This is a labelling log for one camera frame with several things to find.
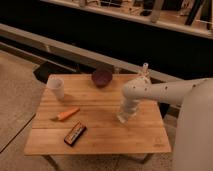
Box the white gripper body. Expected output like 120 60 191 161
117 98 139 123

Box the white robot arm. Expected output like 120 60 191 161
117 76 213 171

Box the white ceramic cup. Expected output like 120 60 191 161
46 78 64 100

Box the small clear bottle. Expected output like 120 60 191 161
141 63 149 79

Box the dark red bowl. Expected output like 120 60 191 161
91 69 112 87

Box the black orange chocolate bar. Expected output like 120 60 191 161
64 122 86 146

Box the wooden table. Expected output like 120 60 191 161
25 74 171 155

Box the orange carrot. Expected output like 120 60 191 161
51 107 80 121

